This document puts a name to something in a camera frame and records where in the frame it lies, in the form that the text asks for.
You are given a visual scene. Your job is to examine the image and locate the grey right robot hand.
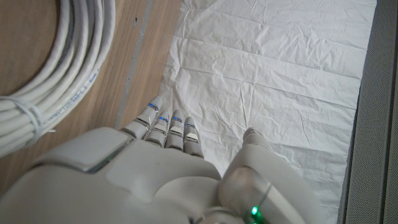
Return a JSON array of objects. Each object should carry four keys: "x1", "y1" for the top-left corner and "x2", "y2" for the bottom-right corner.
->
[{"x1": 0, "y1": 95, "x2": 330, "y2": 224}]

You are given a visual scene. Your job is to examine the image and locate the grey tape line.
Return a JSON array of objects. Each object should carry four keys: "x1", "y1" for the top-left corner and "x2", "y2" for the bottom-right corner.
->
[{"x1": 114, "y1": 0, "x2": 154, "y2": 130}]

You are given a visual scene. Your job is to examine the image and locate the coiled white cable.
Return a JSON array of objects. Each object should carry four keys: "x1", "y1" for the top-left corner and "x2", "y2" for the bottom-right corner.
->
[{"x1": 0, "y1": 0, "x2": 116, "y2": 158}]

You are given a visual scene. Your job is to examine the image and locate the white backdrop cloth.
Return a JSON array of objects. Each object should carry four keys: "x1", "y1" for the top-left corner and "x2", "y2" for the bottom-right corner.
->
[{"x1": 157, "y1": 0, "x2": 377, "y2": 224}]

